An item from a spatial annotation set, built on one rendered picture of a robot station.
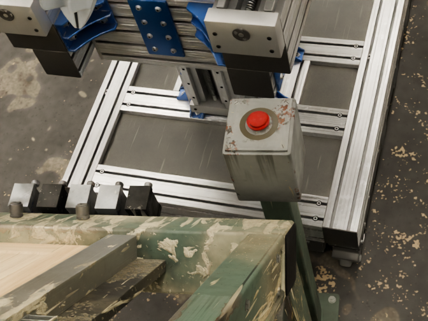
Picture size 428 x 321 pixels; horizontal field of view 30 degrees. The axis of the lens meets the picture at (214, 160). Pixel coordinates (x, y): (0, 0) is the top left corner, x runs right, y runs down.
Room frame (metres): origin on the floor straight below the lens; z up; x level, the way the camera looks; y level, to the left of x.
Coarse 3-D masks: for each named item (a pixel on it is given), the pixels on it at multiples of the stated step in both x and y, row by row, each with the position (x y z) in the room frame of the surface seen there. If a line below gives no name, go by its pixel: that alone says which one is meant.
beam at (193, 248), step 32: (0, 224) 0.81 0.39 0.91; (32, 224) 0.79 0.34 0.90; (64, 224) 0.77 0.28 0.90; (96, 224) 0.75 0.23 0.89; (128, 224) 0.73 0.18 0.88; (160, 224) 0.72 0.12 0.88; (192, 224) 0.70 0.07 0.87; (224, 224) 0.68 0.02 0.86; (256, 224) 0.66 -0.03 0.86; (288, 224) 0.64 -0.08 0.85; (160, 256) 0.65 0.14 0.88; (192, 256) 0.63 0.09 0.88; (224, 256) 0.61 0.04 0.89; (288, 256) 0.58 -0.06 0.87; (160, 288) 0.62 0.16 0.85; (192, 288) 0.59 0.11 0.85; (288, 288) 0.54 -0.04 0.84
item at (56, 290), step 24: (120, 240) 0.68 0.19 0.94; (72, 264) 0.59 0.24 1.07; (96, 264) 0.59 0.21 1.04; (120, 264) 0.63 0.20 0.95; (24, 288) 0.52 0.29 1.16; (48, 288) 0.51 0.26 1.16; (72, 288) 0.53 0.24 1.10; (0, 312) 0.46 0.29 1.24; (24, 312) 0.46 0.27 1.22; (48, 312) 0.48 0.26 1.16
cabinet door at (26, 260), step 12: (0, 252) 0.74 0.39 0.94; (12, 252) 0.73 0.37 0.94; (24, 252) 0.72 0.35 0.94; (36, 252) 0.71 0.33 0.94; (48, 252) 0.70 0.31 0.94; (60, 252) 0.70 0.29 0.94; (72, 252) 0.69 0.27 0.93; (0, 264) 0.68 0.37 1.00; (12, 264) 0.67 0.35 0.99; (24, 264) 0.66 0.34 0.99; (36, 264) 0.65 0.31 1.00; (48, 264) 0.65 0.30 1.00; (0, 276) 0.62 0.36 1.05; (12, 276) 0.61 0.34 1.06; (24, 276) 0.61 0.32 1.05; (0, 288) 0.57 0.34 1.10; (12, 288) 0.57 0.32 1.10
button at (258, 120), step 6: (252, 114) 0.82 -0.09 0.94; (258, 114) 0.81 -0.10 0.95; (264, 114) 0.81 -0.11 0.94; (246, 120) 0.81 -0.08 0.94; (252, 120) 0.81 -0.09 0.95; (258, 120) 0.80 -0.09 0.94; (264, 120) 0.80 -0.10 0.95; (252, 126) 0.80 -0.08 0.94; (258, 126) 0.79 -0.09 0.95; (264, 126) 0.79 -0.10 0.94
